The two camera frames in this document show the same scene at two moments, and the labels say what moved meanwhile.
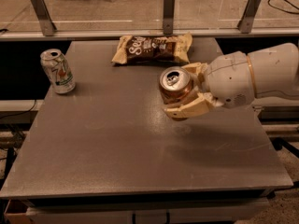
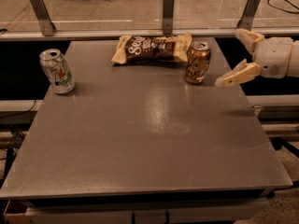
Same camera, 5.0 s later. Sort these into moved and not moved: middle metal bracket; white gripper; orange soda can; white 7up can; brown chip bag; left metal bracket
Moved: white gripper; orange soda can
Not moved: brown chip bag; left metal bracket; white 7up can; middle metal bracket
